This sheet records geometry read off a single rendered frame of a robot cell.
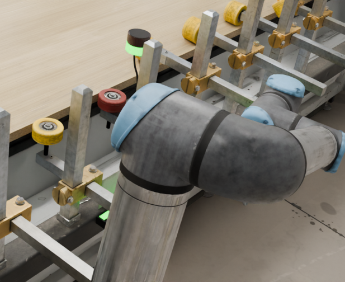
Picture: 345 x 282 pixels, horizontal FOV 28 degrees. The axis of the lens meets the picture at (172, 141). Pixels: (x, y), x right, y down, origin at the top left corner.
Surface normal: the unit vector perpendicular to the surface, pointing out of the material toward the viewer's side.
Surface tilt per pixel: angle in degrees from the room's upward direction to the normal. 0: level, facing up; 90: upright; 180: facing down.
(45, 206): 0
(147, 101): 27
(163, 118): 43
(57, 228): 0
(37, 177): 90
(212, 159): 69
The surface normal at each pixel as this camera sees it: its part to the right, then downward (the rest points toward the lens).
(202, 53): -0.61, 0.36
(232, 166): 0.07, 0.26
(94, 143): 0.78, 0.45
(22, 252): 0.17, -0.81
